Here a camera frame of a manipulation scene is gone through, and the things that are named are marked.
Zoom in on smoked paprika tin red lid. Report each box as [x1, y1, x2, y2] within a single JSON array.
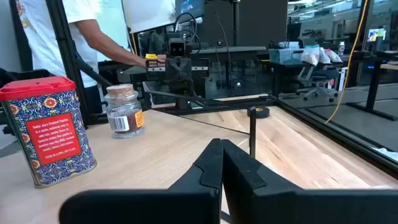
[[0, 76, 98, 189]]

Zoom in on small computer monitor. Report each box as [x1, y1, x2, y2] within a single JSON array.
[[366, 27, 386, 43]]

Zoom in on yellow cable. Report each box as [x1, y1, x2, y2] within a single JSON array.
[[324, 0, 369, 124]]

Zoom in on black tape roll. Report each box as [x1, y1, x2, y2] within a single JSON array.
[[246, 106, 271, 119]]

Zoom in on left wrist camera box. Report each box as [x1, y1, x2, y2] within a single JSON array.
[[169, 38, 187, 58]]

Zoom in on person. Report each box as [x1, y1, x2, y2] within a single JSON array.
[[14, 0, 167, 116]]

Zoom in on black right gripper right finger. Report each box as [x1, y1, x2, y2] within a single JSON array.
[[221, 139, 398, 224]]

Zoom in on white plastic bags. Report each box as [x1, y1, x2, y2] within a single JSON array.
[[300, 44, 343, 67]]

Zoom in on black metal rig frame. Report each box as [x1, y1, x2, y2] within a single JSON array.
[[45, 0, 398, 180]]

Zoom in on black desk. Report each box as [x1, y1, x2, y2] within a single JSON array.
[[341, 51, 398, 121]]

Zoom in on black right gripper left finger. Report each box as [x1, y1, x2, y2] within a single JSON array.
[[58, 138, 224, 224]]

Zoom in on large white display screen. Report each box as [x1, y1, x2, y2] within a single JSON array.
[[123, 0, 206, 34]]

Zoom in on small glass jar cork lid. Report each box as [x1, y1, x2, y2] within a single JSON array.
[[104, 83, 146, 139]]

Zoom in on black bag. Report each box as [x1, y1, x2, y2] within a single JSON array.
[[0, 68, 57, 83]]

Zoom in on blue storage bin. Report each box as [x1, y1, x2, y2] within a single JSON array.
[[269, 47, 302, 65]]

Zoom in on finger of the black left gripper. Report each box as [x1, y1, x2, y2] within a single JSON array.
[[174, 80, 184, 110], [183, 80, 193, 110]]

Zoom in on grey office chair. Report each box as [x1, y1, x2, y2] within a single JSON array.
[[295, 65, 340, 103]]

